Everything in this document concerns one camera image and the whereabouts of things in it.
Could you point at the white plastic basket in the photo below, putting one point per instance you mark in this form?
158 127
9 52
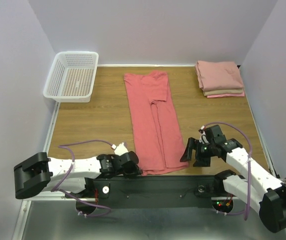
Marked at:
71 77

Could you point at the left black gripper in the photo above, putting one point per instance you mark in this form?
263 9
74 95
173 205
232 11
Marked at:
134 170

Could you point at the pink folded shirt bottom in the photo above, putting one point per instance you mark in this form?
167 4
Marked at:
226 95

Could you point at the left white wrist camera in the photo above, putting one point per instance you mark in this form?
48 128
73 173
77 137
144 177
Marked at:
120 149

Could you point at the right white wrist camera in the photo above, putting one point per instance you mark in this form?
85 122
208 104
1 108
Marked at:
203 138

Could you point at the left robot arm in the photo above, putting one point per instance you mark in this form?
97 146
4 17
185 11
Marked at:
40 173

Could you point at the aluminium frame rail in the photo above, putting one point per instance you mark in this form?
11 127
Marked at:
85 207

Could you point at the pink folded shirt top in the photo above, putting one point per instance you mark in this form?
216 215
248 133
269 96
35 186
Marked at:
214 76

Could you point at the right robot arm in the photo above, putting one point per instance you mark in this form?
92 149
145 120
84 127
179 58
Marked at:
252 184

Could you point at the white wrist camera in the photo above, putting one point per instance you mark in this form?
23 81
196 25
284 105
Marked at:
120 149
203 138

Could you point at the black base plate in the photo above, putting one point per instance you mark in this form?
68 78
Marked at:
163 191

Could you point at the pink folded shirt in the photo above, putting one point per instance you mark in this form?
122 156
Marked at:
226 95
214 76

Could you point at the red t shirt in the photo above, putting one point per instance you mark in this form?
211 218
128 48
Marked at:
157 137

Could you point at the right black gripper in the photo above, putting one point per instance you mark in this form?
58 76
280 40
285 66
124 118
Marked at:
197 152

